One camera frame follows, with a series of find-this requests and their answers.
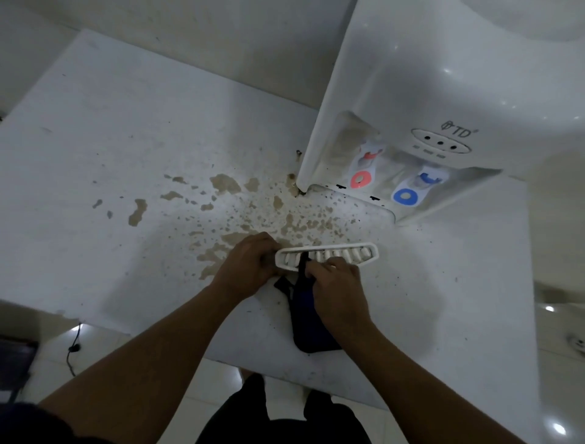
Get black cable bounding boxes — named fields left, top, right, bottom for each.
left=66, top=323, right=84, bottom=378

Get white water dispenser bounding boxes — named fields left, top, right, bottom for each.
left=296, top=0, right=585, bottom=225

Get blue cold water tap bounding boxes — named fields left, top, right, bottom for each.
left=392, top=166, right=449, bottom=206

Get red hot water tap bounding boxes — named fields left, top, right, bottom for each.
left=349, top=142, right=385, bottom=190

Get person's right hand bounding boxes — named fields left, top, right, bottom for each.
left=305, top=256, right=377, bottom=338

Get person's black shorts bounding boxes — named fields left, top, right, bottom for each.
left=196, top=373, right=373, bottom=444

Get person's right forearm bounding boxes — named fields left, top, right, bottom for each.
left=340, top=324, right=526, bottom=444

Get dark blue cleaning cloth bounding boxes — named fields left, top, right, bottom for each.
left=274, top=252, right=343, bottom=354

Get dark box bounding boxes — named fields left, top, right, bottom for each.
left=0, top=336, right=39, bottom=404

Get person's left forearm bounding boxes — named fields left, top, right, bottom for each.
left=38, top=285, right=239, bottom=444

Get white drip tray grille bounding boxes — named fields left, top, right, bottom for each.
left=274, top=243, right=380, bottom=275

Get person's black shirt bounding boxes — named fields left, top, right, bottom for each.
left=0, top=402, right=115, bottom=444

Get person's left hand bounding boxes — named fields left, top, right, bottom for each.
left=211, top=232, right=283, bottom=302

